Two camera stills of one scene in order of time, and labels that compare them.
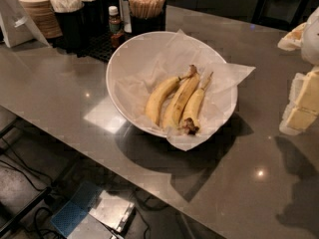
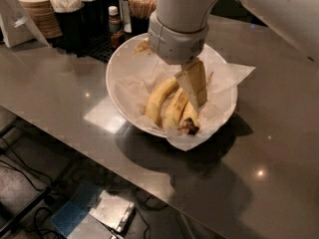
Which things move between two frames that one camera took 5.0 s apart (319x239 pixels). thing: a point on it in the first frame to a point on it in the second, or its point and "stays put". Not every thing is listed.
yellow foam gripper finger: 293,40 to 144,46
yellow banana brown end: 190,120 stays put
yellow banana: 174,108 stays put
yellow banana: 158,96 stays put
